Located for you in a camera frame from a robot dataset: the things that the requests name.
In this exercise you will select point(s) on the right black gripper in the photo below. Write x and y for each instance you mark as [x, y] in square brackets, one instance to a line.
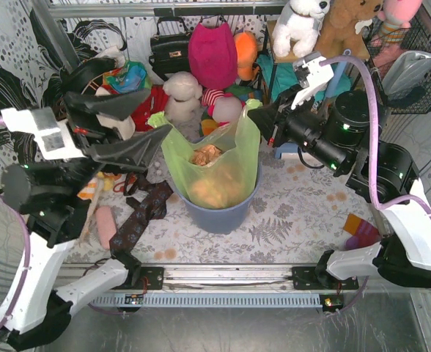
[277, 125]

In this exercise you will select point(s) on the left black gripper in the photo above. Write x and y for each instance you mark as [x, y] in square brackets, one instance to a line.
[85, 133]

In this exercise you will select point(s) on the green plastic trash bag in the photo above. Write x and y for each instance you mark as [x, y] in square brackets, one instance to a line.
[240, 142]

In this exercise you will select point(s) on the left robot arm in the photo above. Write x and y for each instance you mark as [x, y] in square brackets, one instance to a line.
[45, 198]

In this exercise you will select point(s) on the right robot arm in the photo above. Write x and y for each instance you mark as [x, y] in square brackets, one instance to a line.
[383, 174]

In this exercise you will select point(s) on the cream canvas tote bag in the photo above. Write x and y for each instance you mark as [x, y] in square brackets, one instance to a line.
[125, 129]

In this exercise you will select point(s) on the crumpled brown paper trash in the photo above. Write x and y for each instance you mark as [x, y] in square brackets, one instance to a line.
[212, 189]

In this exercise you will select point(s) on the blue trash bin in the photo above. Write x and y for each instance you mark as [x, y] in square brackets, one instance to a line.
[221, 221]

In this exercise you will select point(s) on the rainbow striped cloth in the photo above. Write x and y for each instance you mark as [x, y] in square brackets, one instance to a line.
[208, 125]

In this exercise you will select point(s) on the red garment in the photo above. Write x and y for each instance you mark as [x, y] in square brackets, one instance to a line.
[155, 103]

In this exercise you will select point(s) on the pink white striped plush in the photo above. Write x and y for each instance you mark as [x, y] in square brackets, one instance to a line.
[222, 107]

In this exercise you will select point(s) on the teal cloth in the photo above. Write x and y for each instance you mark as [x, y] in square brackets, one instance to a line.
[285, 78]

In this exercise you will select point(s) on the colourful scarf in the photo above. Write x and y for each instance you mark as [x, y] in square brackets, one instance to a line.
[131, 77]

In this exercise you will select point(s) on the white fluffy plush toy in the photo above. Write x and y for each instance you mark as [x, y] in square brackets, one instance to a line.
[184, 92]

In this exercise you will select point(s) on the black hat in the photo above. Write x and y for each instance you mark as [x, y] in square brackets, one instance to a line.
[86, 72]

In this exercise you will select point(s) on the orange plush toy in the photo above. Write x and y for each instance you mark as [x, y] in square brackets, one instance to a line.
[246, 47]

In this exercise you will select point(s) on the orange white checkered towel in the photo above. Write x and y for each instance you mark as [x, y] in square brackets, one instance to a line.
[88, 192]

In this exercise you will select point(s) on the dark patterned necktie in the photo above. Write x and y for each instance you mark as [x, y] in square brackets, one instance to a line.
[148, 201]

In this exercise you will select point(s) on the black leather handbag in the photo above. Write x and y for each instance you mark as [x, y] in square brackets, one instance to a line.
[170, 52]

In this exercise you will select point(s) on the pink fuzzy sock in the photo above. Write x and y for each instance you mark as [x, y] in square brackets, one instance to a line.
[106, 226]

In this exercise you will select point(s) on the white plush dog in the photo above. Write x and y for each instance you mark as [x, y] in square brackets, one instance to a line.
[298, 27]

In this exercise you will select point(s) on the brown teddy bear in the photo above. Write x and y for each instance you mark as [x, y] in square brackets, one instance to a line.
[343, 26]

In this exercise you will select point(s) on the silver pouch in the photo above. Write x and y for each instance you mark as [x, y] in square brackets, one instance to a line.
[406, 72]

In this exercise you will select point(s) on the colourful striped sock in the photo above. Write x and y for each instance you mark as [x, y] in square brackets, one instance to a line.
[362, 233]

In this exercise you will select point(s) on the pink plush toy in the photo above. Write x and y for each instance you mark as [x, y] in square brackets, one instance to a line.
[395, 18]

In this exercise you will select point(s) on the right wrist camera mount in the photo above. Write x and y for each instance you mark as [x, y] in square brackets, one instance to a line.
[311, 76]

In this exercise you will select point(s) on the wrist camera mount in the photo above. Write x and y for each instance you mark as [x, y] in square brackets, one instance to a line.
[52, 137]
[311, 76]

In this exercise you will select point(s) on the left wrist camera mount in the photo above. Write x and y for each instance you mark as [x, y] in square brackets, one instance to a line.
[52, 137]

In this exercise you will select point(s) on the black wire basket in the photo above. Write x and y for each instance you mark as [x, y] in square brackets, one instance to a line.
[416, 100]

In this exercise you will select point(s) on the metal base rail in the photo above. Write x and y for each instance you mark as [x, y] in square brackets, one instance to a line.
[206, 286]

